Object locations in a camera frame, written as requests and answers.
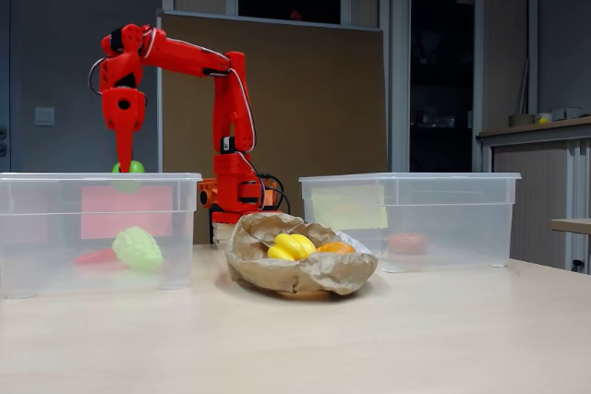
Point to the pink paper sheet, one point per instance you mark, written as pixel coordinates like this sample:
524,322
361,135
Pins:
148,214

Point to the orange clamp with round hole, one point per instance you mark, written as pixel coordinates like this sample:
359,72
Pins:
207,193

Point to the small wooden side table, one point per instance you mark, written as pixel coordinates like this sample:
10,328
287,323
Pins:
572,225

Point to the grey cabinet with wooden top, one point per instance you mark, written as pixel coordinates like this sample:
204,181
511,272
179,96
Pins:
531,191

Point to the clear plastic bin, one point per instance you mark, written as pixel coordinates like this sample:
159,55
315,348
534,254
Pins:
41,251
461,209

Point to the crumpled brown paper bag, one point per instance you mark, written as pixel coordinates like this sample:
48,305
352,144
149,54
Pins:
314,276

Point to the white light switch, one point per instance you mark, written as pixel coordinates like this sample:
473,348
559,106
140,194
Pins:
44,116

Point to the red robot arm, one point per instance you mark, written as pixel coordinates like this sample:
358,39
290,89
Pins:
231,112

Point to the yellow-green paper sheet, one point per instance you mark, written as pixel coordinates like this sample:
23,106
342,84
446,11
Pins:
346,207

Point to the black caster wheel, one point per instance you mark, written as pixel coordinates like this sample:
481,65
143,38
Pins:
577,265

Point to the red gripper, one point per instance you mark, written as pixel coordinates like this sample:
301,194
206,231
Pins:
124,113

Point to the red toy chili pepper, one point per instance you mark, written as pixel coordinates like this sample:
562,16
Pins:
94,257

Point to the light green toy grapes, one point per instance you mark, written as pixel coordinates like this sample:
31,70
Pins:
138,251

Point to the green toy apple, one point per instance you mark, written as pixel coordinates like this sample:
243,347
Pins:
137,168

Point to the wooden base block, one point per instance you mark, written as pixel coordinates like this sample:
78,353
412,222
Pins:
224,233

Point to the brown cork board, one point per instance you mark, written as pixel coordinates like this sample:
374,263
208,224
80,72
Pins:
300,103

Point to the brown toy donut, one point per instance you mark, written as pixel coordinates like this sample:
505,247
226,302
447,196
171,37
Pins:
406,243

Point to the orange toy croissant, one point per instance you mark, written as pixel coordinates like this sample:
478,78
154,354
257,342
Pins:
336,247

